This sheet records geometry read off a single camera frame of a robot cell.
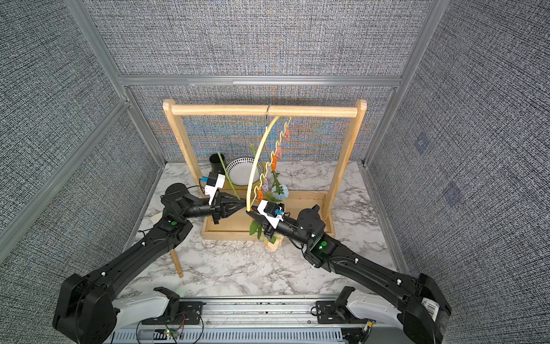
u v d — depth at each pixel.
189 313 0.74
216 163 1.09
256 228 0.68
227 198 0.64
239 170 1.15
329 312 0.73
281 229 0.59
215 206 0.60
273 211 0.52
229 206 0.66
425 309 0.39
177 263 0.84
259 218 0.55
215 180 0.59
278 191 0.89
